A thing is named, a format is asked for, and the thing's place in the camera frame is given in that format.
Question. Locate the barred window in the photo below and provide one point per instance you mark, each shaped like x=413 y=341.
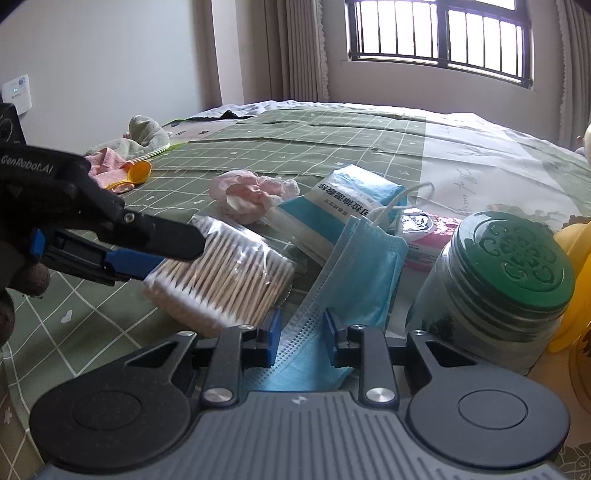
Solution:
x=443 y=50

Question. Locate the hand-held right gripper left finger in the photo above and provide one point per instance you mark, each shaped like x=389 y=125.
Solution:
x=274 y=334

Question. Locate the bear-print white mat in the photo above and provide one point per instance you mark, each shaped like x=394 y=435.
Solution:
x=194 y=134

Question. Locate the green-lidded glass jar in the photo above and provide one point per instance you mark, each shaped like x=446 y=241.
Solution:
x=508 y=277

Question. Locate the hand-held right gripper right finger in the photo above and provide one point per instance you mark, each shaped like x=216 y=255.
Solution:
x=330 y=332

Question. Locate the yellow plastic container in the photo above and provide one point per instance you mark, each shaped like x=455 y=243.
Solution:
x=577 y=251

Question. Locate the green checked blanket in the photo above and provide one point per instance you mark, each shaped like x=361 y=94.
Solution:
x=277 y=152

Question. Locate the beige curtain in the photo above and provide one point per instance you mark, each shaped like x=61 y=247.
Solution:
x=277 y=50
x=577 y=69

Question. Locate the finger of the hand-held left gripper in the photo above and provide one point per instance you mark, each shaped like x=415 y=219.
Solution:
x=166 y=235
x=134 y=265

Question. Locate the pink printed cloth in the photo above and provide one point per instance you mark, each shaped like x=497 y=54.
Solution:
x=108 y=165

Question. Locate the pink and white packet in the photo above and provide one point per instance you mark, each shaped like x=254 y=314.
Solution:
x=429 y=233

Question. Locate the blue face mask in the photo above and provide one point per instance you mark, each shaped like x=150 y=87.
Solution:
x=369 y=272

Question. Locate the white bed sheet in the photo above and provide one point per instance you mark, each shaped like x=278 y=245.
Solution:
x=277 y=106

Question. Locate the white wall control panel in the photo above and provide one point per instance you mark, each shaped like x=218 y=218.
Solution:
x=16 y=90

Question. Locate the cream round toy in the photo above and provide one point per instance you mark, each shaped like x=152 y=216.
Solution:
x=585 y=141

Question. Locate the grey-green soft towel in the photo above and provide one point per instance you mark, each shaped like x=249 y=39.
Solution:
x=143 y=134

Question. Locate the orange plastic spoon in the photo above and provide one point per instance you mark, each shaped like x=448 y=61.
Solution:
x=138 y=171

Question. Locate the blue and white mask packet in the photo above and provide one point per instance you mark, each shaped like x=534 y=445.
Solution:
x=323 y=207

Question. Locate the person's left hand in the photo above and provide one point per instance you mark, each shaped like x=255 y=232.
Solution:
x=27 y=279

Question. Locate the pack of cotton swabs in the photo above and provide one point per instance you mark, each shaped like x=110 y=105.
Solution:
x=240 y=277

